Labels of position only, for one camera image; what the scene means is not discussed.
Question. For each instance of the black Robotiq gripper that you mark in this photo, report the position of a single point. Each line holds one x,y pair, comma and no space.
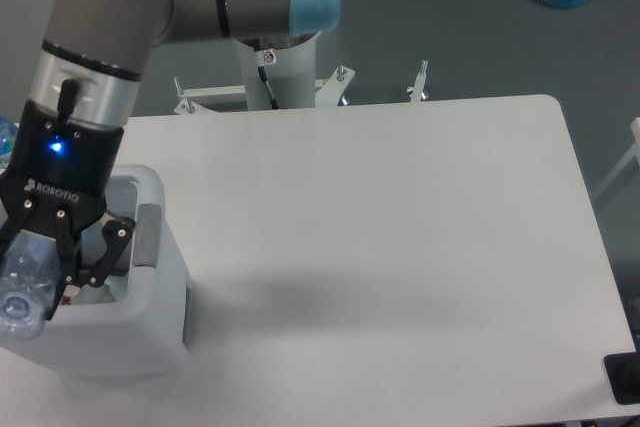
66,167

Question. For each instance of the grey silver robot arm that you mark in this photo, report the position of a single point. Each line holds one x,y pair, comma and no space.
94,53

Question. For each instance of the white frame at right edge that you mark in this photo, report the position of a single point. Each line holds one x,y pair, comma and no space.
622,171

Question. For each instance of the black device at table edge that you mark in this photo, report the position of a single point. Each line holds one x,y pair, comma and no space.
623,373

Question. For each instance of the crushed clear plastic bottle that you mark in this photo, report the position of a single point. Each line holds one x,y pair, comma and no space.
30,273

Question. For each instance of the blue labelled bottle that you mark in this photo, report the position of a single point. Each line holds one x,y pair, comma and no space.
8,135

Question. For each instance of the white plastic trash can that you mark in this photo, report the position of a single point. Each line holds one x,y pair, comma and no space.
144,333

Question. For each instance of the white paper bag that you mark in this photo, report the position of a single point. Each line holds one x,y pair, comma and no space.
113,290

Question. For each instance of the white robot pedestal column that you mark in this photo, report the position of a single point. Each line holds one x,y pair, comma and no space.
281,56

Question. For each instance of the white metal base frame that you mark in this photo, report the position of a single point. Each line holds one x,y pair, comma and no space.
328,92

